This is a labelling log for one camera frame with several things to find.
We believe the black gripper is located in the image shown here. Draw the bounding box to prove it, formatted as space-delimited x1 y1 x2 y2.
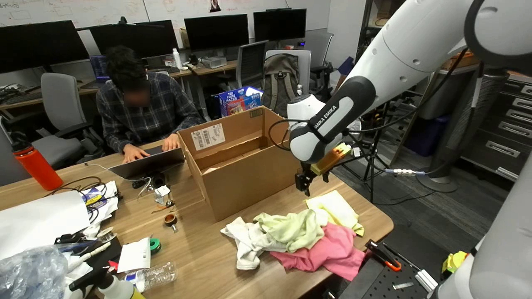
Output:
293 158 334 198

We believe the pale yellow-green towel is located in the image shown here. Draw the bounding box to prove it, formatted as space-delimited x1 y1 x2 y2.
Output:
253 208 326 256

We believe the brown cardboard box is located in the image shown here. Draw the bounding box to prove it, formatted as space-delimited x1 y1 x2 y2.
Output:
178 105 309 223

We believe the seated person in plaid shirt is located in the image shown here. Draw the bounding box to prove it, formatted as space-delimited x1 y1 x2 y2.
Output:
95 45 205 165

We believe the bright yellow towel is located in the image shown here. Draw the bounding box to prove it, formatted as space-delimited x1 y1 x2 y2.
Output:
304 190 366 240

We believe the black tripod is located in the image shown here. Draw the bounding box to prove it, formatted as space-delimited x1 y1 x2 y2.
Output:
363 102 399 205

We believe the pink cloth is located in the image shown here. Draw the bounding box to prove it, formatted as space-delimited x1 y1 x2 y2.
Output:
269 223 368 283

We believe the white cloth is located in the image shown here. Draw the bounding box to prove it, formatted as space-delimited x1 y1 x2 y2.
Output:
220 215 269 273

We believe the orange and black clamp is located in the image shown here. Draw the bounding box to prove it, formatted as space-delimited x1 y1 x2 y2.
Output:
364 238 404 275

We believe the olive backpack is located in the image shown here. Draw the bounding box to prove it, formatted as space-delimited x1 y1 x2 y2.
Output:
261 52 304 119

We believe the blue snack bag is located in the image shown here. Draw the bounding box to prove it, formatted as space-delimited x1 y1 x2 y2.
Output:
216 85 266 119

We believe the black mounting plate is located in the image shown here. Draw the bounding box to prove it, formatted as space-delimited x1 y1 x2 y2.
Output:
338 256 439 299

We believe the black office chair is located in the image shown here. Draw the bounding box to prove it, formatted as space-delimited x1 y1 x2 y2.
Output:
236 39 269 90

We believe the brown tape roll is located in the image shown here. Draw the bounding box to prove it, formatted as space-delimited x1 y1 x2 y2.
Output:
163 213 180 233

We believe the white charger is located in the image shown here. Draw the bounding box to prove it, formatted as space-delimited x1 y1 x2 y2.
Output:
153 185 173 208

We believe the wooden monitor desk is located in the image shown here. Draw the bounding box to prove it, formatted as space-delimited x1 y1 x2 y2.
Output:
0 59 240 114

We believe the dark laptop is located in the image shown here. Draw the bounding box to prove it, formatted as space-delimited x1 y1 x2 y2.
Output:
108 145 186 182

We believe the green tape roll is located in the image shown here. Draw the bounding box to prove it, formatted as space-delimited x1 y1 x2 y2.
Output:
146 237 163 256

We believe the black computer monitor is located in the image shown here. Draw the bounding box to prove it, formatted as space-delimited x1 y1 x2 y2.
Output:
253 7 308 44
88 21 180 60
0 21 90 74
183 14 251 54

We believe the yellow-green small item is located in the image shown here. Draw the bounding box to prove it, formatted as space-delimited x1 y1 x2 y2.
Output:
441 250 471 276

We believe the clear plastic bottle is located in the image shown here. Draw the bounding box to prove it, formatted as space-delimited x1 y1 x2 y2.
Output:
135 261 178 293

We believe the white folded card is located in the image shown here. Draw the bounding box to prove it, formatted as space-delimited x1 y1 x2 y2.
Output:
117 237 153 276

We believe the pile of papers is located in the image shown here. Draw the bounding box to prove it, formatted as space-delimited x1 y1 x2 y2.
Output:
80 180 122 240

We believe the gray drawer cabinet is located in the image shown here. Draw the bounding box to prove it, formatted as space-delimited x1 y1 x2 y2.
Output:
459 69 532 185

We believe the gray fabric office chair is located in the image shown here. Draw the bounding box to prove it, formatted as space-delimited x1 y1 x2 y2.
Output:
30 72 88 168

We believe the red water bottle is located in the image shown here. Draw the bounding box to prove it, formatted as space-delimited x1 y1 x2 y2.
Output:
13 147 65 193

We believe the white paper sheet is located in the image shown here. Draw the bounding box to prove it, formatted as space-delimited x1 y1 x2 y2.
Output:
0 190 92 263

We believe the clear plastic bag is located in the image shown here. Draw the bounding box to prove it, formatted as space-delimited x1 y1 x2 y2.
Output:
0 246 72 299

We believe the tan wrist camera mount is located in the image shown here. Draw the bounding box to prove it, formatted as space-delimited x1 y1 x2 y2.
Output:
309 142 354 178

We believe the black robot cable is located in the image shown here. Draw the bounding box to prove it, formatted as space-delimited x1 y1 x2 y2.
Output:
384 49 472 180

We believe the gray pedestal stand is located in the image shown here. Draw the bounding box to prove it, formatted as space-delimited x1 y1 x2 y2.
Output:
414 72 489 195

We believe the wall whiteboard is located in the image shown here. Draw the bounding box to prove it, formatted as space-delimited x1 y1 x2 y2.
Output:
0 0 313 29

